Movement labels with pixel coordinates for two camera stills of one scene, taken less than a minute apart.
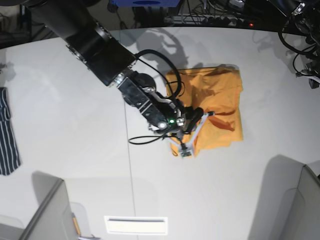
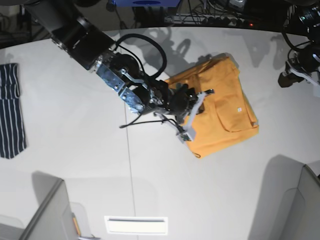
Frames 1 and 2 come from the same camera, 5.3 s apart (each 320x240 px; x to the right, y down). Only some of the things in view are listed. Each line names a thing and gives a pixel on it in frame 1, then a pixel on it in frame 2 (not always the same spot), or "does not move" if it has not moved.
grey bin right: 288,207 does not move
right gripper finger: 313,83 → 286,79
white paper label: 137,225 does not move
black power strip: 210,19 does not move
